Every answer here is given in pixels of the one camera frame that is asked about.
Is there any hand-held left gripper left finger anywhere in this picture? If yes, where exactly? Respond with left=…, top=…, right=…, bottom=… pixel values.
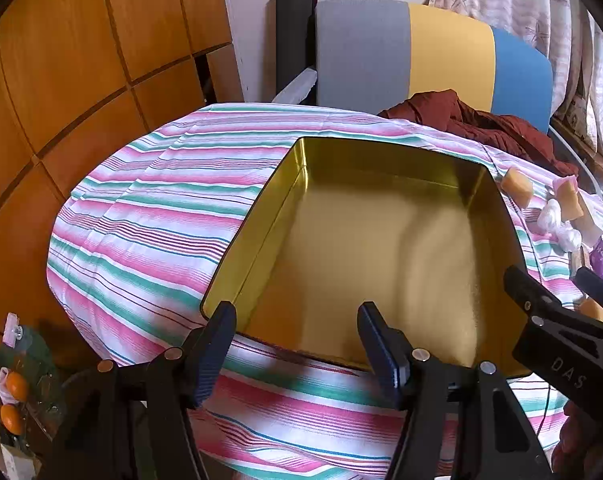
left=46, top=301, right=238, bottom=480

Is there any small sponge cake piece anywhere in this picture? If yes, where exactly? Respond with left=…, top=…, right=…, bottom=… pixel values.
left=500, top=167, right=535, bottom=208

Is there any patterned beige curtain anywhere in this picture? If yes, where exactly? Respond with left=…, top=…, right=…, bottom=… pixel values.
left=429, top=0, right=603, bottom=161

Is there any person's right hand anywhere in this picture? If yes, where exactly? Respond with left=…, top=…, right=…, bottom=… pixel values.
left=551, top=402, right=603, bottom=480

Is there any grey yellow blue chair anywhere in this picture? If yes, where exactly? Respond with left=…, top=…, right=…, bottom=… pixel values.
left=274, top=0, right=603, bottom=196

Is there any orange fruit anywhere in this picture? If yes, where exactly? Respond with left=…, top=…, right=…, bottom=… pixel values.
left=4, top=371, right=30, bottom=403
left=0, top=405, right=22, bottom=433

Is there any white balls pack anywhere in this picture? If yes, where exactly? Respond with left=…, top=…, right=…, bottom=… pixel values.
left=539, top=199, right=582, bottom=252

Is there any clear plastic bag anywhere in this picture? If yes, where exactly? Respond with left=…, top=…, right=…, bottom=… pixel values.
left=0, top=312, right=65, bottom=461

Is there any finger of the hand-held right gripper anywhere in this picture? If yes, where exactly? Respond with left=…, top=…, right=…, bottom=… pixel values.
left=503, top=265, right=565, bottom=318
left=575, top=267, right=603, bottom=317

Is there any striped pink green tablecloth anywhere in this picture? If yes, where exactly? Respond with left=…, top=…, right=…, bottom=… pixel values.
left=46, top=102, right=603, bottom=480

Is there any rice cracker bar packet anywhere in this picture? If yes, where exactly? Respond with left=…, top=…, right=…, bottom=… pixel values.
left=574, top=296, right=603, bottom=325

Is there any wooden cabinet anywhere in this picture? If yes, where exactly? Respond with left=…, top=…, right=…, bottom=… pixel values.
left=0, top=0, right=245, bottom=361

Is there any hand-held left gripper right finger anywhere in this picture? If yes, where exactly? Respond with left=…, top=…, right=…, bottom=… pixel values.
left=357, top=301, right=555, bottom=480

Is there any purple snack packet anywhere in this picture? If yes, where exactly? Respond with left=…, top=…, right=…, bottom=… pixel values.
left=581, top=237, right=603, bottom=281

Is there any red-brown jacket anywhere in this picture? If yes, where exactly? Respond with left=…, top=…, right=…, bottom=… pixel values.
left=376, top=89, right=579, bottom=176

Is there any large sponge cake piece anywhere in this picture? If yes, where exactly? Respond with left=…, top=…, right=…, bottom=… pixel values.
left=556, top=182, right=585, bottom=222

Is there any wooden desk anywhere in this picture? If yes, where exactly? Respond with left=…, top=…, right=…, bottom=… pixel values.
left=551, top=115, right=603, bottom=176

